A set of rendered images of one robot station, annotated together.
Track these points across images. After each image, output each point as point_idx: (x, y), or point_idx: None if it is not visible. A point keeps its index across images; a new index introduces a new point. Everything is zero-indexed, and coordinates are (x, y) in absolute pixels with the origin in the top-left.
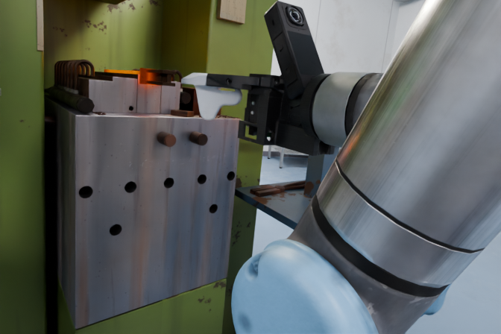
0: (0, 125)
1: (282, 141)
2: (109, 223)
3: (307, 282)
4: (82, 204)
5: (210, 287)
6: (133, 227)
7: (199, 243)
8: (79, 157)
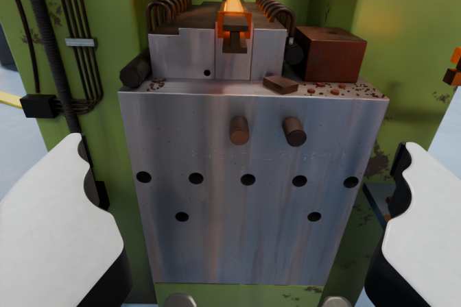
0: (103, 76)
1: None
2: (173, 210)
3: None
4: (142, 188)
5: (300, 288)
6: (202, 218)
7: (289, 247)
8: (129, 141)
